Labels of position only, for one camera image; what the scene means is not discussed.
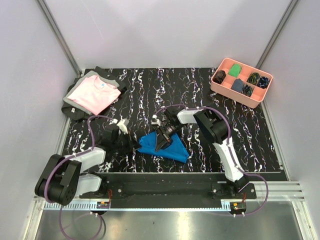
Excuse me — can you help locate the aluminium frame rail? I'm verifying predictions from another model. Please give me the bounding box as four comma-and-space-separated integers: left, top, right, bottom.
35, 0, 82, 76

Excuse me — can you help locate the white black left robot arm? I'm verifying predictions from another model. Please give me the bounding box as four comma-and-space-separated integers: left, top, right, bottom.
34, 119, 141, 206

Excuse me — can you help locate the grey folded shirt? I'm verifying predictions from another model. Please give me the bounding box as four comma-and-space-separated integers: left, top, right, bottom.
62, 70, 120, 114

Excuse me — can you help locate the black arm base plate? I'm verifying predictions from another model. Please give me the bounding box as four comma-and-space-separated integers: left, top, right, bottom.
80, 173, 257, 210

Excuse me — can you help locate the dark green patterned rolled tie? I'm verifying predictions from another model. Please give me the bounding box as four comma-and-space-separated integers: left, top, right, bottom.
241, 84, 254, 98

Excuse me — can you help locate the blue satin napkin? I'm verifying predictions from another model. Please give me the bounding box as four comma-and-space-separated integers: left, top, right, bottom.
138, 132, 190, 163

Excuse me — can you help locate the dark blue patterned rolled tie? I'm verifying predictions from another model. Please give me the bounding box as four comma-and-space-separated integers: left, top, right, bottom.
257, 76, 270, 89

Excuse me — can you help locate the brown patterned rolled tie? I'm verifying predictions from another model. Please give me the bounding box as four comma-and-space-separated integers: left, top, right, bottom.
213, 70, 226, 85

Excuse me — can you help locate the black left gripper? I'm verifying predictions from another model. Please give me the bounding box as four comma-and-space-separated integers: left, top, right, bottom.
112, 130, 142, 153

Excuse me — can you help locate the grey slotted cable duct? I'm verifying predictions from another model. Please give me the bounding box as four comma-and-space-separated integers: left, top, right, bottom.
44, 200, 111, 211

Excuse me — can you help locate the green rolled cloth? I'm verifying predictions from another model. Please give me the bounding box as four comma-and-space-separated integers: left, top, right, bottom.
228, 63, 242, 78

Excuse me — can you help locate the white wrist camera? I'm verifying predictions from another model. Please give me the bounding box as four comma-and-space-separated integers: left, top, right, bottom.
112, 118, 129, 135
151, 114, 162, 126

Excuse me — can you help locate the pink folded shirt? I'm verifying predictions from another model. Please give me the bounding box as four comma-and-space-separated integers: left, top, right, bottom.
67, 75, 122, 113

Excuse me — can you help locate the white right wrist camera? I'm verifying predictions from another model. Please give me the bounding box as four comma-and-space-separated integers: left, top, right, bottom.
151, 114, 162, 126

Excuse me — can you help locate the grey rolled cloth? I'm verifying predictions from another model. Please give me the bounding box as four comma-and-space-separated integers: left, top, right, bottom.
230, 78, 245, 93

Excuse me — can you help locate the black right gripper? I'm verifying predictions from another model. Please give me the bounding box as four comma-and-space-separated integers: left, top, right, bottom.
155, 123, 185, 154

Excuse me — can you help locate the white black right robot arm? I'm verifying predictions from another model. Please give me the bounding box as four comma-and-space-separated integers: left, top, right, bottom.
151, 105, 249, 199

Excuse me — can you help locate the black folded garment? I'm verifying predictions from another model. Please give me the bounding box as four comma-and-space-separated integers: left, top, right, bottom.
61, 66, 128, 121

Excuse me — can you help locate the blue yellow patterned rolled tie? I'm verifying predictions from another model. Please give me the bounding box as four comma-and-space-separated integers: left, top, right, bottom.
247, 72, 261, 86

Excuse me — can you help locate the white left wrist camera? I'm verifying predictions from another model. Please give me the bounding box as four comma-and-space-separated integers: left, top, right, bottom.
112, 118, 129, 135

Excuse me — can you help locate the pink divided organizer tray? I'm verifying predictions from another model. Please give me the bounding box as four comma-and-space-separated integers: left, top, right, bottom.
210, 58, 273, 109

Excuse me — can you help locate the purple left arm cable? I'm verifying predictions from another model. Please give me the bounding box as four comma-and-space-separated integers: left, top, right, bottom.
43, 114, 118, 238

